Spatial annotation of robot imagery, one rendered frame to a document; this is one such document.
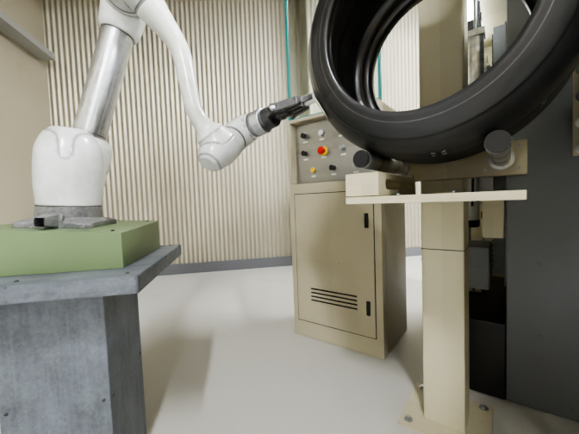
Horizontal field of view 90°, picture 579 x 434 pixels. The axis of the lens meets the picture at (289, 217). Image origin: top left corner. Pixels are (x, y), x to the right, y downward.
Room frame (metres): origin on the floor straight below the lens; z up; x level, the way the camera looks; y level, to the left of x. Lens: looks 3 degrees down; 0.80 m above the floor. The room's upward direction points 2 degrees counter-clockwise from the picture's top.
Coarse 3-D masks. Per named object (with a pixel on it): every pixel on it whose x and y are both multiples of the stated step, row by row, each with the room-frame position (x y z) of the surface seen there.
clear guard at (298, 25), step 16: (288, 0) 1.72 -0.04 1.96; (304, 0) 1.66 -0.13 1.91; (288, 16) 1.73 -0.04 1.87; (304, 16) 1.66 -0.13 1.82; (288, 32) 1.73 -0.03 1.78; (304, 32) 1.66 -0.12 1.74; (288, 48) 1.73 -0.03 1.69; (304, 48) 1.66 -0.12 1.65; (288, 64) 1.73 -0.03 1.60; (304, 64) 1.67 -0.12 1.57; (288, 80) 1.73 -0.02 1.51; (304, 80) 1.67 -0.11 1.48; (288, 96) 1.73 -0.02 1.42; (304, 112) 1.67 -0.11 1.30; (320, 112) 1.60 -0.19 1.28
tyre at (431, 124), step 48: (336, 0) 0.74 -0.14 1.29; (384, 0) 0.92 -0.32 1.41; (528, 0) 0.73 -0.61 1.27; (576, 0) 0.48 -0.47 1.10; (336, 48) 0.92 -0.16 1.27; (528, 48) 0.51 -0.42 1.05; (576, 48) 0.50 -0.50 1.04; (336, 96) 0.73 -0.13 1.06; (480, 96) 0.55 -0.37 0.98; (528, 96) 0.54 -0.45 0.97; (384, 144) 0.69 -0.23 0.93; (432, 144) 0.63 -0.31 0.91; (480, 144) 0.65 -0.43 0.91
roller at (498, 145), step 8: (488, 136) 0.58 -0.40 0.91; (496, 136) 0.57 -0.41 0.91; (504, 136) 0.56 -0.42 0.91; (488, 144) 0.57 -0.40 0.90; (496, 144) 0.57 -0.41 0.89; (504, 144) 0.56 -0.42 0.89; (488, 152) 0.61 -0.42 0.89; (496, 152) 0.57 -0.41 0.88; (504, 152) 0.58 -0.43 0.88; (496, 160) 0.69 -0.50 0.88; (504, 160) 0.71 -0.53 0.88
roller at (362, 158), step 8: (360, 152) 0.73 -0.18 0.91; (368, 152) 0.73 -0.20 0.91; (360, 160) 0.73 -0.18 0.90; (368, 160) 0.72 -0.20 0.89; (376, 160) 0.76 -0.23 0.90; (384, 160) 0.81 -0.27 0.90; (392, 160) 0.87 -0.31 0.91; (368, 168) 0.76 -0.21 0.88; (376, 168) 0.79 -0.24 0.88; (384, 168) 0.83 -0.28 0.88; (392, 168) 0.87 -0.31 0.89; (400, 168) 0.93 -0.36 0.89
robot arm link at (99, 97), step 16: (112, 16) 0.98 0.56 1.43; (128, 16) 1.00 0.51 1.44; (112, 32) 1.00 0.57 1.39; (128, 32) 1.02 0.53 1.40; (96, 48) 0.99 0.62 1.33; (112, 48) 0.99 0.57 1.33; (128, 48) 1.04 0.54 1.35; (96, 64) 0.98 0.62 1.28; (112, 64) 1.00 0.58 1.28; (96, 80) 0.98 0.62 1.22; (112, 80) 1.00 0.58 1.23; (96, 96) 0.97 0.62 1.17; (112, 96) 1.01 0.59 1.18; (80, 112) 0.97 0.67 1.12; (96, 112) 0.98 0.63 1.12; (112, 112) 1.02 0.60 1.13; (80, 128) 0.96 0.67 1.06; (96, 128) 0.98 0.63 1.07
